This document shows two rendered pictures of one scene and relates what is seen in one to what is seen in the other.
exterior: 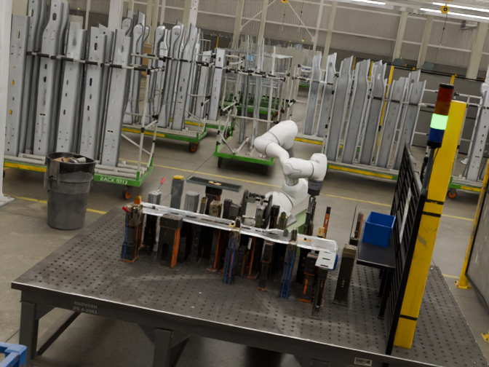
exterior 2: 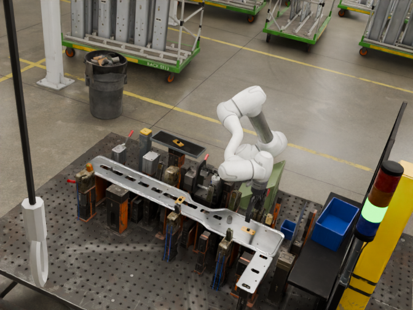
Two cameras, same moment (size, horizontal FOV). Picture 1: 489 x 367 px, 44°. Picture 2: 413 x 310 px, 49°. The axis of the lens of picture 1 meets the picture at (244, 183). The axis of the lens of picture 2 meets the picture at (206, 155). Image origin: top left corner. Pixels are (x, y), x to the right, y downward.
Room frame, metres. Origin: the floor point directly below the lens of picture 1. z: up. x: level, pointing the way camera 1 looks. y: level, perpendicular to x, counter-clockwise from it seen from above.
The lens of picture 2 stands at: (1.59, -0.56, 2.79)
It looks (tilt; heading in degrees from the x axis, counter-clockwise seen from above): 33 degrees down; 13
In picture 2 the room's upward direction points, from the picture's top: 8 degrees clockwise
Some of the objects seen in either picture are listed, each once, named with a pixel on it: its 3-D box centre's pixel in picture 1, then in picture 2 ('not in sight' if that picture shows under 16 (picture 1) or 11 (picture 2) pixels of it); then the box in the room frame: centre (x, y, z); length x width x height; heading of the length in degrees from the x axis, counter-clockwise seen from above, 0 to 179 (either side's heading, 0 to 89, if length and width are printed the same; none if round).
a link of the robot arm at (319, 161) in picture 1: (316, 166); (260, 165); (3.58, -0.41, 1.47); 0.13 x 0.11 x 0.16; 126
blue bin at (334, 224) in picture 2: (378, 229); (335, 223); (3.76, -0.90, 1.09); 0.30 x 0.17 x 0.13; 164
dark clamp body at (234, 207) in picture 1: (232, 231); (189, 195); (3.87, 0.03, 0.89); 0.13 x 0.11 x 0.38; 169
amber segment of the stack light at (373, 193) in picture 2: (442, 108); (381, 194); (2.86, -0.86, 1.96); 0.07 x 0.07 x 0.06
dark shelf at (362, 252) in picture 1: (376, 242); (329, 238); (3.70, -0.89, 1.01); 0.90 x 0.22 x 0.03; 169
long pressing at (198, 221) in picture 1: (228, 225); (176, 200); (3.67, 0.06, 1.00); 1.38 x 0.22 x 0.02; 79
